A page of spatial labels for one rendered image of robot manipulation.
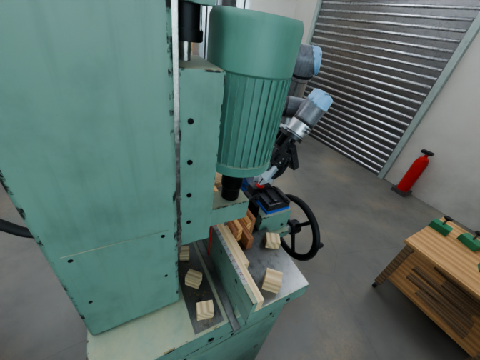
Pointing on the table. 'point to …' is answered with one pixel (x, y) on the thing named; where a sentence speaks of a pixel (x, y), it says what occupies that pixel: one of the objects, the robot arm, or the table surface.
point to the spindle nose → (231, 187)
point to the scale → (231, 256)
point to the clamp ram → (252, 205)
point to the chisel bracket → (228, 208)
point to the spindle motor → (251, 83)
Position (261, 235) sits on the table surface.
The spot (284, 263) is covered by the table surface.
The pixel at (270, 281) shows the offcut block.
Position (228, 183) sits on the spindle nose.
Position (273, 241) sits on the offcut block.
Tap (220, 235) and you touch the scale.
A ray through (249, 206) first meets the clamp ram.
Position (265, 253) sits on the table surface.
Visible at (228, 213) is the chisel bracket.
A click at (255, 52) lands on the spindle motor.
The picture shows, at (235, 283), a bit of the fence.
